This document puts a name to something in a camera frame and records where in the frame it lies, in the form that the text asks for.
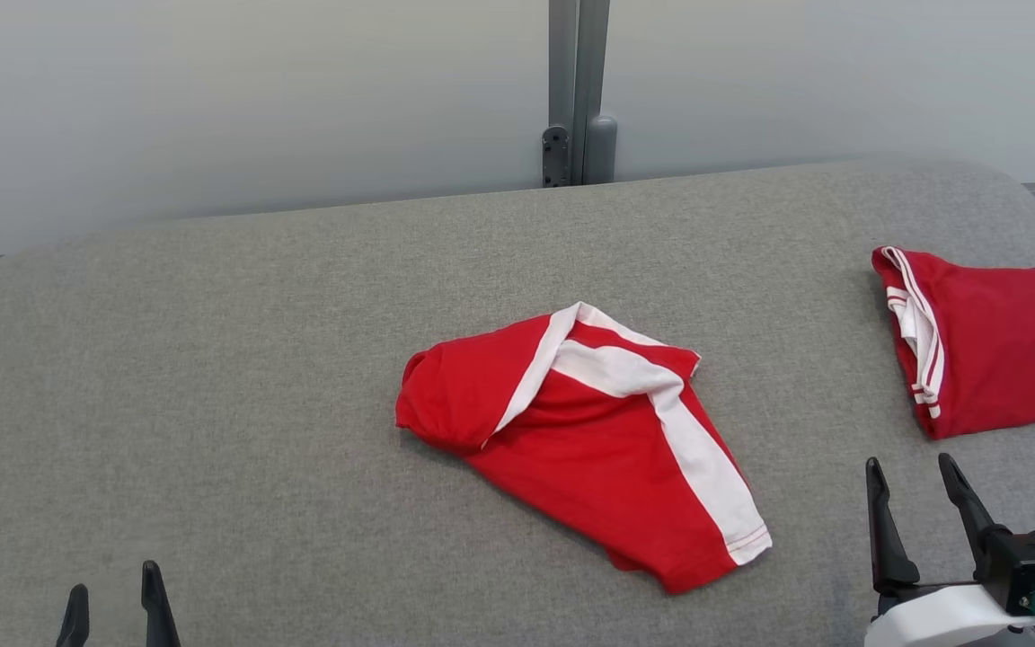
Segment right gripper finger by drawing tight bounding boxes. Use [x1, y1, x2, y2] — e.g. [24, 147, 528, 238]
[864, 456, 922, 595]
[937, 451, 997, 577]

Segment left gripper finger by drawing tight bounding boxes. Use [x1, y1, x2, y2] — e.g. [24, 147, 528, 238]
[140, 560, 182, 647]
[56, 583, 91, 647]

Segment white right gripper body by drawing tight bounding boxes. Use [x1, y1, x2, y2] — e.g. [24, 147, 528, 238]
[863, 580, 1035, 647]

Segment red basketball jersey white sleeves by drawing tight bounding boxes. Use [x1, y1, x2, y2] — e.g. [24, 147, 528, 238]
[871, 245, 1035, 441]

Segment red shorts white stripe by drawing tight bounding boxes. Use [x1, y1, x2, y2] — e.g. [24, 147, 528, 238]
[394, 302, 773, 596]

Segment grey cylinder post cap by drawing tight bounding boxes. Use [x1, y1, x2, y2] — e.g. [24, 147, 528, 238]
[582, 113, 619, 186]

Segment black post bracket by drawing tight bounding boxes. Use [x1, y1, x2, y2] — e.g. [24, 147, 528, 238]
[541, 125, 571, 189]

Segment grey metal wall post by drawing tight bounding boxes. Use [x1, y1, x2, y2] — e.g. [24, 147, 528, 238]
[548, 0, 612, 186]

